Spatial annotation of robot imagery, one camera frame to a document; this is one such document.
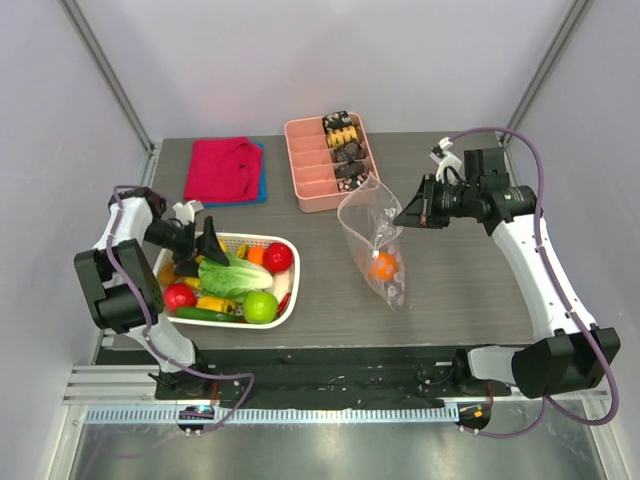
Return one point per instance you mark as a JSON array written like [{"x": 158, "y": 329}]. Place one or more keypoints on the blue folded cloth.
[{"x": 260, "y": 185}]

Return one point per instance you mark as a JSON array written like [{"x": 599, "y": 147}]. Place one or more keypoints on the yellow toy banana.
[{"x": 192, "y": 282}]

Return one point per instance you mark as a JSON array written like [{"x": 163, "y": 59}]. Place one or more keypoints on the black pink dotted sock roll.
[{"x": 351, "y": 183}]

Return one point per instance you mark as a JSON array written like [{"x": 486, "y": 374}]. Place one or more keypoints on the red toy chili pepper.
[{"x": 284, "y": 303}]

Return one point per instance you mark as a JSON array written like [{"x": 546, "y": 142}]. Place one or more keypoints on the black brown sock roll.
[{"x": 349, "y": 169}]

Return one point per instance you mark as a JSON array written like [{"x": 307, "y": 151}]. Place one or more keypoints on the brown toy kiwi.
[{"x": 166, "y": 275}]

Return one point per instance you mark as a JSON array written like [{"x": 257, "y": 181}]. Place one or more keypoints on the red toy apple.
[{"x": 277, "y": 257}]

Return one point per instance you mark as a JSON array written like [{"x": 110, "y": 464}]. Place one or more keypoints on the black patterned sock roll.
[{"x": 336, "y": 121}]

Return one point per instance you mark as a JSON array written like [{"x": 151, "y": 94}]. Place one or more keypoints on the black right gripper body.
[{"x": 428, "y": 201}]

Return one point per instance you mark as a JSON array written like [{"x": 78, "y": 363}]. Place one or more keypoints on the white perforated plastic basket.
[{"x": 238, "y": 244}]

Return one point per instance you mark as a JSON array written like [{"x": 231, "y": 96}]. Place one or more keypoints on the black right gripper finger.
[
  {"x": 416, "y": 204},
  {"x": 410, "y": 219}
]

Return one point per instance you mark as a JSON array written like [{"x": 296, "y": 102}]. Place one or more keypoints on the green toy apple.
[{"x": 260, "y": 307}]

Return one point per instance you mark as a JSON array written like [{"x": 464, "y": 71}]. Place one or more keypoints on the white toy radish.
[{"x": 281, "y": 285}]

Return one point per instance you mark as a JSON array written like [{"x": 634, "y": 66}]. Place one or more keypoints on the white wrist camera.
[
  {"x": 185, "y": 213},
  {"x": 441, "y": 154}
]

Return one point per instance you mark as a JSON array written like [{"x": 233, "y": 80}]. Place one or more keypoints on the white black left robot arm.
[{"x": 124, "y": 295}]

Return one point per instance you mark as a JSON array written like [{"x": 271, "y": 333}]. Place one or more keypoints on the dark brown sock roll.
[{"x": 349, "y": 152}]

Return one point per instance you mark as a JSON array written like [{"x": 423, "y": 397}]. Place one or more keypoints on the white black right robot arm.
[{"x": 569, "y": 349}]

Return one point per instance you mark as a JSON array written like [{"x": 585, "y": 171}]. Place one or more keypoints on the green toy cucumber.
[{"x": 194, "y": 313}]

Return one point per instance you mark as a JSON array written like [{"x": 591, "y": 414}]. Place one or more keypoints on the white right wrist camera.
[{"x": 441, "y": 154}]

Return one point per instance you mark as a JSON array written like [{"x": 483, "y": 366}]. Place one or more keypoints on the clear zip top bag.
[{"x": 366, "y": 216}]

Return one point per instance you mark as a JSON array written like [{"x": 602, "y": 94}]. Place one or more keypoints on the red toy tomato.
[{"x": 179, "y": 295}]

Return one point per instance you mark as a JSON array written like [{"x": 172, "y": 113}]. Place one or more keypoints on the magenta folded cloth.
[{"x": 222, "y": 170}]

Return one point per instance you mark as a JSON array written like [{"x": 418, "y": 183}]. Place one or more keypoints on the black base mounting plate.
[{"x": 368, "y": 378}]

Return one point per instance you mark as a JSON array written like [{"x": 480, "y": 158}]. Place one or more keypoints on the small orange toy fruit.
[{"x": 256, "y": 254}]

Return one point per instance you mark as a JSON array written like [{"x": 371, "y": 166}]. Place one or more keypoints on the green toy lettuce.
[{"x": 234, "y": 280}]

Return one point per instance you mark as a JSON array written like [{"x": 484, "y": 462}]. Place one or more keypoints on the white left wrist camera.
[{"x": 185, "y": 213}]

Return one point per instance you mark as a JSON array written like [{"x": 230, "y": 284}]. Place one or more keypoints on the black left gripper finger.
[
  {"x": 187, "y": 267},
  {"x": 208, "y": 245}
]

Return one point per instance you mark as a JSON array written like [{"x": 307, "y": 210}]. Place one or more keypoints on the perforated metal cable tray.
[{"x": 200, "y": 414}]

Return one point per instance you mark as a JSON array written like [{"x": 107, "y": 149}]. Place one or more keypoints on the yellow black sock roll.
[{"x": 341, "y": 136}]

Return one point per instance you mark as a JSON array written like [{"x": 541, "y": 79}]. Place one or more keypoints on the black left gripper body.
[{"x": 181, "y": 240}]

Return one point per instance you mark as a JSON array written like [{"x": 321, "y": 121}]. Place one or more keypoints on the pink divided organizer tray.
[{"x": 312, "y": 163}]

